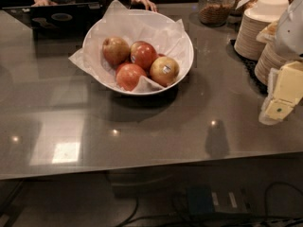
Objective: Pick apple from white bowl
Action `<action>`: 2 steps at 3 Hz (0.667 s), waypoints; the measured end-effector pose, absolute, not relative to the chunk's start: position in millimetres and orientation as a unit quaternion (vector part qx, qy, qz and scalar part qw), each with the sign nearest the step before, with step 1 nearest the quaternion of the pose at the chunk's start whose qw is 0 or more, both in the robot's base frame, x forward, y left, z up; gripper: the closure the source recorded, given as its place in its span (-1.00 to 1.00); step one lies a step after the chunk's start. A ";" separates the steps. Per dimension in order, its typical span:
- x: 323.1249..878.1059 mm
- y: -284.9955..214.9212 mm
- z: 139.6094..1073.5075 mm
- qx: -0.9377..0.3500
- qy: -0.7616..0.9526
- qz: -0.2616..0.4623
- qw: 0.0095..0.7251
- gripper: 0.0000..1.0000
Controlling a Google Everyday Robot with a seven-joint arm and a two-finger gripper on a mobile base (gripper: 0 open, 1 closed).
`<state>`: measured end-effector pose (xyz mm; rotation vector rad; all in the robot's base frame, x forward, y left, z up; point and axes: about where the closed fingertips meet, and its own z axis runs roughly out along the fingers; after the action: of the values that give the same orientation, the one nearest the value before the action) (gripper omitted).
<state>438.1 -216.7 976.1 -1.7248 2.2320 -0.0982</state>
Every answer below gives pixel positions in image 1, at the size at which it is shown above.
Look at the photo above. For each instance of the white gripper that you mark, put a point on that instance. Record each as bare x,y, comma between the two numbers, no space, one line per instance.
291,32

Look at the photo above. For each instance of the yellow apple with sticker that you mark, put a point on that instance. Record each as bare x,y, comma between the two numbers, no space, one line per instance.
164,71

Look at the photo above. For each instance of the white ceramic bowl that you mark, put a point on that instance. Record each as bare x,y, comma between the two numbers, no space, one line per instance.
185,52

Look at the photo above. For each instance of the red apple front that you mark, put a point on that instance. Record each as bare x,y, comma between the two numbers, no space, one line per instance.
129,76

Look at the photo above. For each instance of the partly hidden red apple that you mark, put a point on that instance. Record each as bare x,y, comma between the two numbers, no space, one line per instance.
121,65

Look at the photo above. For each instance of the yellow-red apple back left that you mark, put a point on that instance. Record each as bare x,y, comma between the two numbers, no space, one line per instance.
115,50

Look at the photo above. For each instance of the person's left hand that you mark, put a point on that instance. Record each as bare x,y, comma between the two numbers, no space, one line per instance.
144,4

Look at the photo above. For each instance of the person's right hand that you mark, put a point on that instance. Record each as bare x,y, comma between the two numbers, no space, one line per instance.
42,3

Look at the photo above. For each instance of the front paper plate stack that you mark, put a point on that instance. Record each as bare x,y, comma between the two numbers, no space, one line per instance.
268,59

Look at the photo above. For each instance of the paper plate stack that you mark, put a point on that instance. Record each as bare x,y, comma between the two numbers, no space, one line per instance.
254,20
268,59

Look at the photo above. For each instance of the black mat under plates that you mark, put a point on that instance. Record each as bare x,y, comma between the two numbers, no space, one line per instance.
255,83

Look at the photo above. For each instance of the rear paper plate stack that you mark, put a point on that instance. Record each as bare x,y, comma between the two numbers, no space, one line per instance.
254,20

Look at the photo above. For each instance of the glass jar with cereal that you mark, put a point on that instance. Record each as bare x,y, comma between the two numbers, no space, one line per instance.
214,12

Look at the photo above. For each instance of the black power adapter box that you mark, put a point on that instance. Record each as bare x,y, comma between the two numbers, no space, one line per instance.
204,201

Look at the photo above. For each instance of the black laptop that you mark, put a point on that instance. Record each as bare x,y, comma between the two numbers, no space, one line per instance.
78,16

